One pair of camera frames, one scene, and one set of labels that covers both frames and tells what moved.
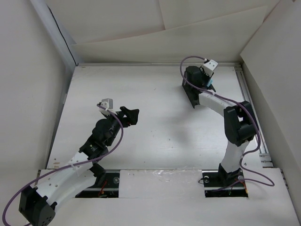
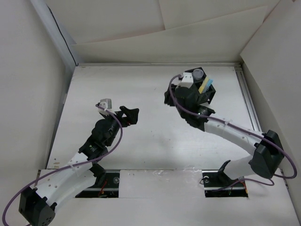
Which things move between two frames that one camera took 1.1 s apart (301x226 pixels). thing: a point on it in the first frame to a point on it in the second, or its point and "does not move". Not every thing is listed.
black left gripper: (130, 115) does not move
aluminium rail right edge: (265, 157) does not move
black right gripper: (207, 76) to (168, 98)
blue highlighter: (210, 82) does not move
